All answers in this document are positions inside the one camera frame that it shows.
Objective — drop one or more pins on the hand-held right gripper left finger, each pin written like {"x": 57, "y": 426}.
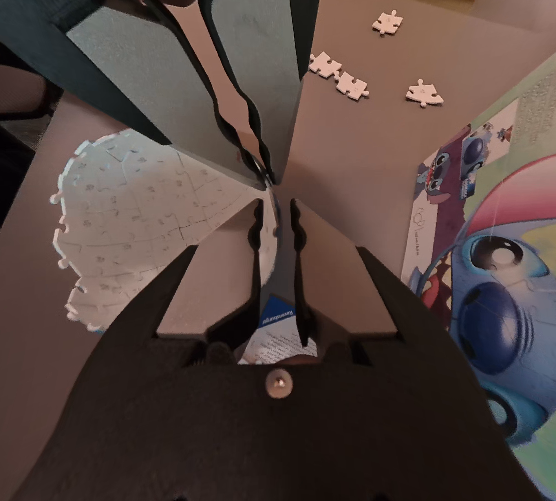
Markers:
{"x": 213, "y": 288}

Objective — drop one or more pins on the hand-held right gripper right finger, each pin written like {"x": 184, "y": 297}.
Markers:
{"x": 343, "y": 288}

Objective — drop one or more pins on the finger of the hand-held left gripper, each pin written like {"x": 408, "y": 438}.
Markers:
{"x": 260, "y": 32}
{"x": 152, "y": 75}

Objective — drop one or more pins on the partly built blue puzzle ball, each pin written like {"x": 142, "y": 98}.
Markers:
{"x": 130, "y": 214}

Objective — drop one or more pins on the printed cardboard puzzle box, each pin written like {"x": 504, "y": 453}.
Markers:
{"x": 499, "y": 271}

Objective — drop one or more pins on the white instruction leaflet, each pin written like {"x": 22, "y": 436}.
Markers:
{"x": 278, "y": 331}

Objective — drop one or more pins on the grey mesh office chair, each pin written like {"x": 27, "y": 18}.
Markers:
{"x": 26, "y": 93}

